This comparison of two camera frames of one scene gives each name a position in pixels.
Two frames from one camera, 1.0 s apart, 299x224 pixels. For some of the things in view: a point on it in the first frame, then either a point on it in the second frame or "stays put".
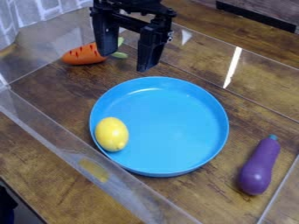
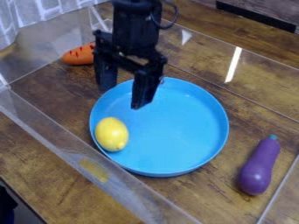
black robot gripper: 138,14 to 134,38
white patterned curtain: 19,13 stays put
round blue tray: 178,123 stays put
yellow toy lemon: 111,134 stays put
